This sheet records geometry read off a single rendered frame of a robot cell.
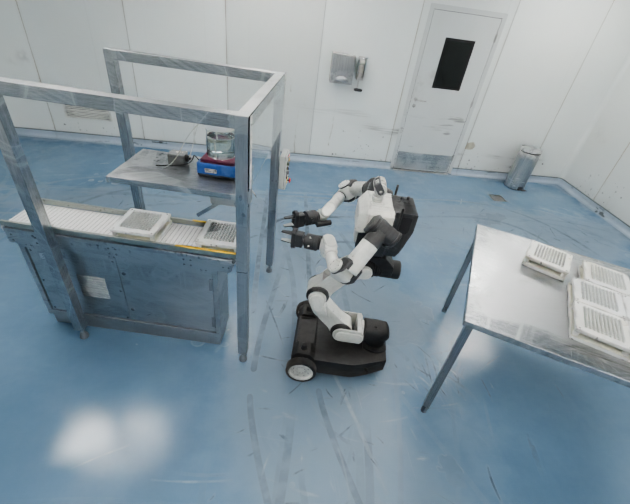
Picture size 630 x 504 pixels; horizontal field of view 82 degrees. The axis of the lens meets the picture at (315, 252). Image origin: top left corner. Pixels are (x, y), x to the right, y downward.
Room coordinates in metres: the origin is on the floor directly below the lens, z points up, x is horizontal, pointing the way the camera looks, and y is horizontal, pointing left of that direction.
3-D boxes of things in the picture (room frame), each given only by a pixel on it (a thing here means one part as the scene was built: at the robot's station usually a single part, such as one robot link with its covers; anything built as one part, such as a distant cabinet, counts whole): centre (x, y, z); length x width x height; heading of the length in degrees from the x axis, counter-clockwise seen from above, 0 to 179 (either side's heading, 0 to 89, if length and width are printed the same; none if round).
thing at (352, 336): (1.71, -0.30, 0.28); 0.21 x 0.20 x 0.13; 90
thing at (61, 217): (1.71, 1.10, 0.81); 1.35 x 0.25 x 0.05; 90
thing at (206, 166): (1.75, 0.54, 1.32); 0.21 x 0.20 x 0.09; 0
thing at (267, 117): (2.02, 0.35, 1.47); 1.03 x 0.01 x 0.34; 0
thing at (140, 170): (1.69, 0.72, 1.25); 0.62 x 0.38 x 0.04; 90
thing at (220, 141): (1.74, 0.54, 1.46); 0.15 x 0.15 x 0.19
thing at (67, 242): (1.71, 1.10, 0.77); 1.30 x 0.29 x 0.10; 90
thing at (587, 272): (1.79, -1.74, 0.92); 0.25 x 0.24 x 0.02; 155
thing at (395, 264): (1.71, -0.37, 0.85); 0.28 x 0.13 x 0.18; 90
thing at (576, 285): (1.59, -1.58, 0.92); 0.25 x 0.24 x 0.02; 155
